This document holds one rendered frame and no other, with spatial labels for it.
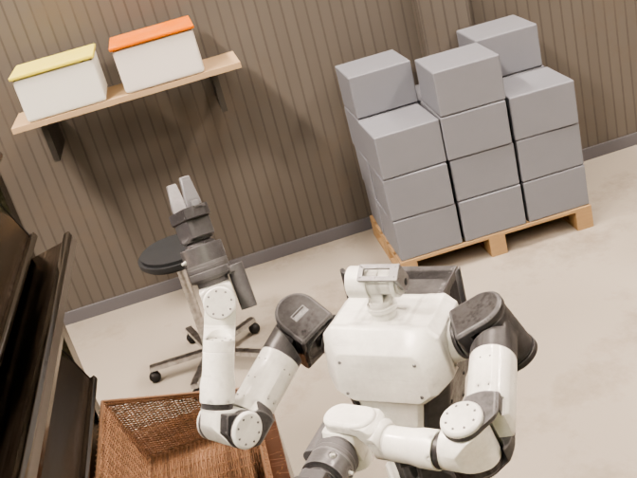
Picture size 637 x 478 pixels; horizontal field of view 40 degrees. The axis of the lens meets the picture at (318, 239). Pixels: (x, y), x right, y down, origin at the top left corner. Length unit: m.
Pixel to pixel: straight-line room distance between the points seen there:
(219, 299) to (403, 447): 0.46
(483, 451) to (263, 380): 0.52
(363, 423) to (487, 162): 3.25
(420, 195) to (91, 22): 2.05
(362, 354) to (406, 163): 2.91
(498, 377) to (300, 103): 3.83
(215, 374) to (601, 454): 2.06
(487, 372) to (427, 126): 3.06
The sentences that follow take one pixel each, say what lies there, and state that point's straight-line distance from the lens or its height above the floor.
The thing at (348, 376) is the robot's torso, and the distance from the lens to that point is 1.81.
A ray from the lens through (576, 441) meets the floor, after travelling 3.59.
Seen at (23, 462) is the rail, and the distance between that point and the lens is 1.68.
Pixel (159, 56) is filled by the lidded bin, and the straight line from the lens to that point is 4.64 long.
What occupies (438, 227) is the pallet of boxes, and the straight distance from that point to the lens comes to 4.78.
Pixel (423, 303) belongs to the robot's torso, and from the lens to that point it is 1.81.
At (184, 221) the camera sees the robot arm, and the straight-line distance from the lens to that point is 1.75.
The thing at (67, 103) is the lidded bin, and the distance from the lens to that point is 4.70.
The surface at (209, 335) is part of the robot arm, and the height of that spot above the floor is 1.45.
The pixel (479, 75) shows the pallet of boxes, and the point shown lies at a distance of 4.59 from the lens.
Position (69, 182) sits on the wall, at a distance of 5.31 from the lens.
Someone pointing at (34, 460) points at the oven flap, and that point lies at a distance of 1.73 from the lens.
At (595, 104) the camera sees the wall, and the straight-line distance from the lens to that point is 5.96.
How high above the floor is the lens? 2.30
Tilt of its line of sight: 24 degrees down
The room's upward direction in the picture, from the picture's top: 15 degrees counter-clockwise
